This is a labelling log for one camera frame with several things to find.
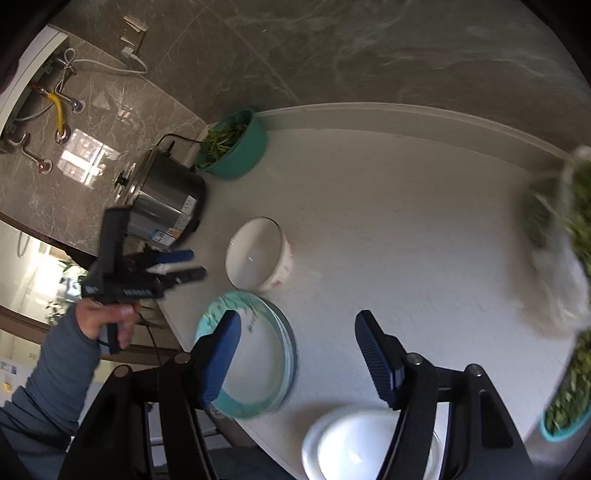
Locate large teal floral plate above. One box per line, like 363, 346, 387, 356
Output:
195, 291, 297, 420

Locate white shallow bowl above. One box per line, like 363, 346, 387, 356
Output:
300, 405, 452, 480

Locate person's left forearm grey sleeve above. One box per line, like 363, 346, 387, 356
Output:
1, 307, 100, 479

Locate person's left hand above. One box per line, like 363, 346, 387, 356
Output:
75, 299, 140, 349

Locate steel rice cooker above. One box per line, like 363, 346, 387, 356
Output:
113, 145, 207, 250

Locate green basin with vegetables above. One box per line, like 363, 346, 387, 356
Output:
194, 108, 267, 180

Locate teal colander with greens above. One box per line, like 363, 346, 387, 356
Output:
539, 330, 591, 443

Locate white water heater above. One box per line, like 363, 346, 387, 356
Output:
1, 26, 68, 132

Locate plastic bag of greens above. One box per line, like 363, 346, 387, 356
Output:
524, 146, 590, 332

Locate yellow gas hose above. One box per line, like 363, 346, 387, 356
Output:
43, 89, 70, 142

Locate white power cable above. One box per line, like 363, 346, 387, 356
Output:
59, 45, 150, 80

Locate wall power socket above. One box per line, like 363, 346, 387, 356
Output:
120, 15, 148, 53

